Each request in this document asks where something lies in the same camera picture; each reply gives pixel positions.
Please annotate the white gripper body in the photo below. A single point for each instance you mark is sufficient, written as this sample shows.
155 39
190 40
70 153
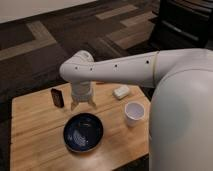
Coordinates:
81 92

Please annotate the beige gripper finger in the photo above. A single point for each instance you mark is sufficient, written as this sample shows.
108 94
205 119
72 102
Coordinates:
92 103
74 105

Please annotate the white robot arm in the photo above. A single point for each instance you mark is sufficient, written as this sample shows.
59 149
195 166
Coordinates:
181 110

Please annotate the white sponge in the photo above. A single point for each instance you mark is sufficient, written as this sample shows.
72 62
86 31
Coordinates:
121 92

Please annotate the dark blue bowl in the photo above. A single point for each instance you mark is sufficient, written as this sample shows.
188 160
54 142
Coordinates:
83 132

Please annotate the white paper cup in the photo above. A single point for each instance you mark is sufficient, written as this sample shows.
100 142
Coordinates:
134 112

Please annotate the black shelf cabinet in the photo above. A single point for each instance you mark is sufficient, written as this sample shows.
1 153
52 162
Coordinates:
182 24

